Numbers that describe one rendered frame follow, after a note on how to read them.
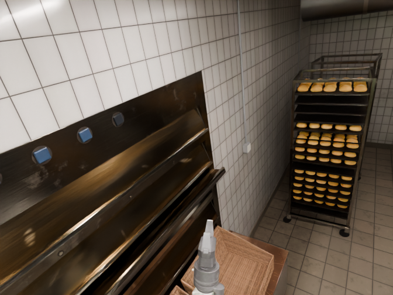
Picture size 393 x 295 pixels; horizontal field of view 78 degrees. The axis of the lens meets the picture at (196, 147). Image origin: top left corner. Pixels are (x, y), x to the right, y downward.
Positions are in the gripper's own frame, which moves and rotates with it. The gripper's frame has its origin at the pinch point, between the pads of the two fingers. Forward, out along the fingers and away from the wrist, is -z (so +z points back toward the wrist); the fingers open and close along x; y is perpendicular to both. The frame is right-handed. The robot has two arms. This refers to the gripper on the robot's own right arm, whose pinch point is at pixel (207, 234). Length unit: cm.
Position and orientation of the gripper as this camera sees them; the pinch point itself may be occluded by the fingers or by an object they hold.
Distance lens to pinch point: 88.9
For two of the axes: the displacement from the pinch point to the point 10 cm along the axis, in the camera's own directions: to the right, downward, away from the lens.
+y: -9.9, -0.5, 1.4
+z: -0.4, 9.9, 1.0
